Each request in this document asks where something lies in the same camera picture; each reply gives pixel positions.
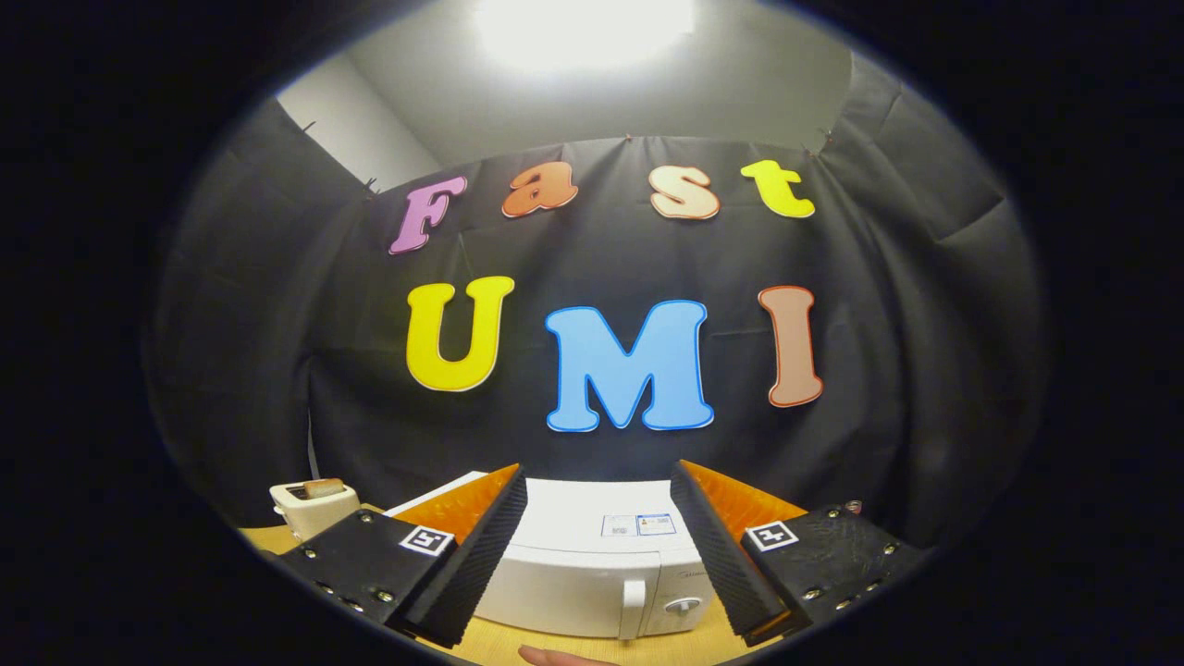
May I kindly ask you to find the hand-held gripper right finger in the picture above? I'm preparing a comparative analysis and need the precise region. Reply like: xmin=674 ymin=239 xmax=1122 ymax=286
xmin=670 ymin=459 xmax=931 ymax=647

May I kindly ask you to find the white microwave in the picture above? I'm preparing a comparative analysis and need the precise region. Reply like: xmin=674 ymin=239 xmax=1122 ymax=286
xmin=384 ymin=471 xmax=718 ymax=641

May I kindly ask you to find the white toaster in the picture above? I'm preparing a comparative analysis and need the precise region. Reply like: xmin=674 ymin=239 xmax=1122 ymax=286
xmin=269 ymin=478 xmax=362 ymax=542

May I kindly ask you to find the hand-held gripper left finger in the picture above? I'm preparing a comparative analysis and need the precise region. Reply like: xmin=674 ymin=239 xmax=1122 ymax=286
xmin=277 ymin=462 xmax=529 ymax=648

